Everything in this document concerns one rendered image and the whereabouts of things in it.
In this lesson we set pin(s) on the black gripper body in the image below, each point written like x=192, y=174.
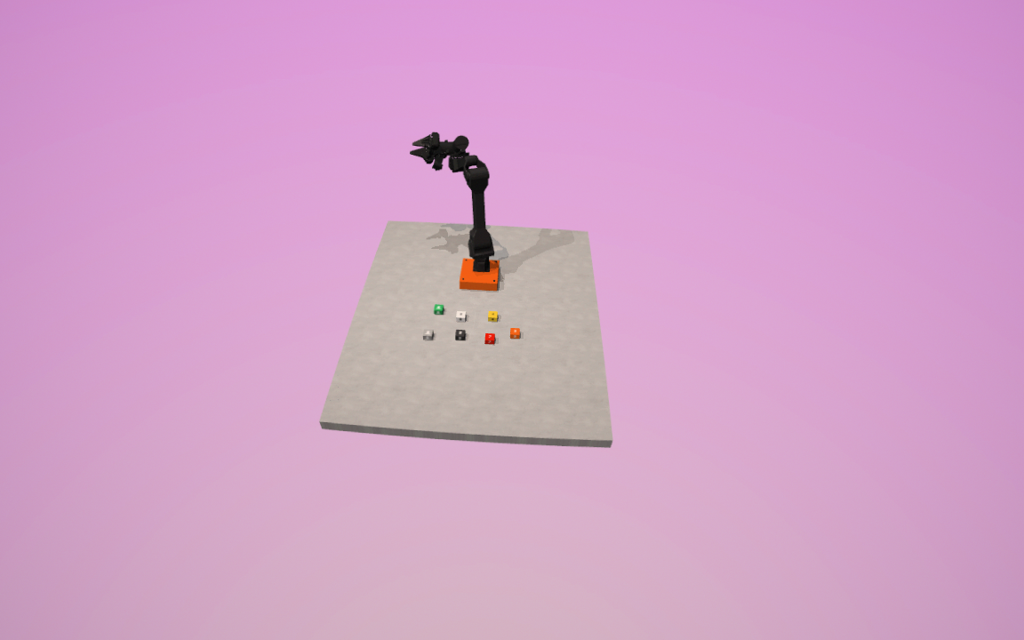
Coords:
x=444, y=146

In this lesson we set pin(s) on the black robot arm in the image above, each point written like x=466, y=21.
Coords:
x=480, y=243

